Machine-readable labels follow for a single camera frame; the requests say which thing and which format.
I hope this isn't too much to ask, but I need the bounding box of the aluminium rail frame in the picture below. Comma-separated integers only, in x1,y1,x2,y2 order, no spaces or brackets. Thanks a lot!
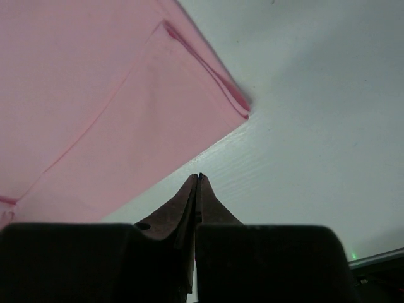
347,247,404,291

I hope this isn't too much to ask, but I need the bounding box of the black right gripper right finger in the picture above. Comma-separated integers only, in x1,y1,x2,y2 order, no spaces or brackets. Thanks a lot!
195,174,360,302

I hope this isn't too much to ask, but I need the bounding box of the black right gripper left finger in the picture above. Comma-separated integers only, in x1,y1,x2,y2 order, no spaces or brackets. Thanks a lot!
1,175,198,302

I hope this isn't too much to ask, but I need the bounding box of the pink t shirt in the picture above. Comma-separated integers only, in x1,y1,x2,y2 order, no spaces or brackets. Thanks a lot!
1,1,250,225

